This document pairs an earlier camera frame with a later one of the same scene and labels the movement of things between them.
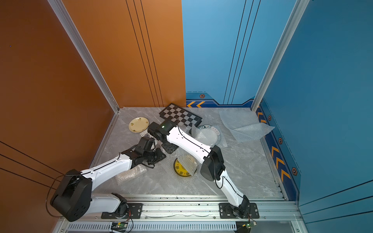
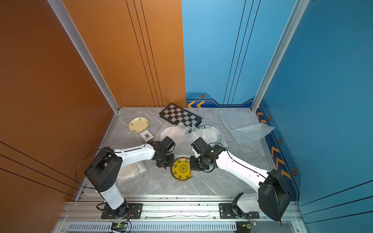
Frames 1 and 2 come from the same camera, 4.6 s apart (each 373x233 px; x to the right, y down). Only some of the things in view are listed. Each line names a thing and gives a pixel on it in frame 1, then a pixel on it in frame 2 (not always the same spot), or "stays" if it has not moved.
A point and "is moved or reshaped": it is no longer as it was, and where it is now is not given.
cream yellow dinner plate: [138, 124] stays
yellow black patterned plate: [179, 169] is moved or reshaped
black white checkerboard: [184, 118] stays
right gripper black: [169, 150] → [193, 166]
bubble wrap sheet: [244, 124] stays
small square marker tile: [145, 133] stays
